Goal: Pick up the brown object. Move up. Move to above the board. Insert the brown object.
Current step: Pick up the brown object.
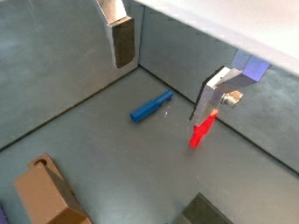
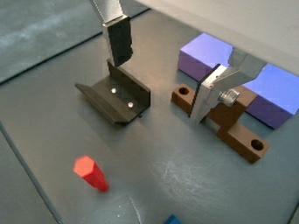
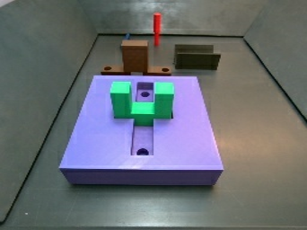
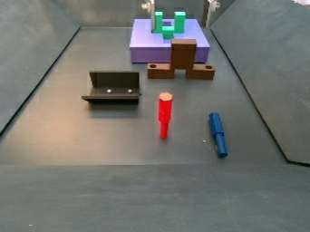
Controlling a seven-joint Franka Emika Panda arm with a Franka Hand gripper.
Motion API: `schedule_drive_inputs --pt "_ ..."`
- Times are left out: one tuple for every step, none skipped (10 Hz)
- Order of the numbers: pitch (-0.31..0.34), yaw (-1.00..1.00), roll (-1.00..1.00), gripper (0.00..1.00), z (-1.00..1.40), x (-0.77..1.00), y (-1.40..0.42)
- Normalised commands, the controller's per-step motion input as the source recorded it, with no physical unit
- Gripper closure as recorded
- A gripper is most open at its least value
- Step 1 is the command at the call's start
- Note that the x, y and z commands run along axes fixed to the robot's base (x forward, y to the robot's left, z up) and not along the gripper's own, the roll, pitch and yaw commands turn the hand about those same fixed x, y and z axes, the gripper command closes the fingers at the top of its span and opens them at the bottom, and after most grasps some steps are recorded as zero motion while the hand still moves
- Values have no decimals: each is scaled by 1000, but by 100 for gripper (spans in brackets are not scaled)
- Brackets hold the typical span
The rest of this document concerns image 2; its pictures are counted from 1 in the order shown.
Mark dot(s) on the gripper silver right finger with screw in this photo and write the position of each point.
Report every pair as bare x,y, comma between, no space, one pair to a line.
216,88

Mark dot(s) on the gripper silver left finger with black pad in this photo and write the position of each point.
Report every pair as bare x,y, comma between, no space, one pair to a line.
116,30

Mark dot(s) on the red hexagonal peg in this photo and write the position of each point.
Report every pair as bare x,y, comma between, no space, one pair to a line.
86,169

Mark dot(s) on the brown T-shaped block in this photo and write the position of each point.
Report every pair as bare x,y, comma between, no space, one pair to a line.
235,135

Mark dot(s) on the purple base board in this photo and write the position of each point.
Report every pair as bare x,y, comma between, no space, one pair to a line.
275,86

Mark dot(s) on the black angle bracket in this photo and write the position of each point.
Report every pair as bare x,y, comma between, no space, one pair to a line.
120,97

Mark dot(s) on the blue cylindrical peg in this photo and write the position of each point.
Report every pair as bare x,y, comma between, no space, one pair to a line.
172,220

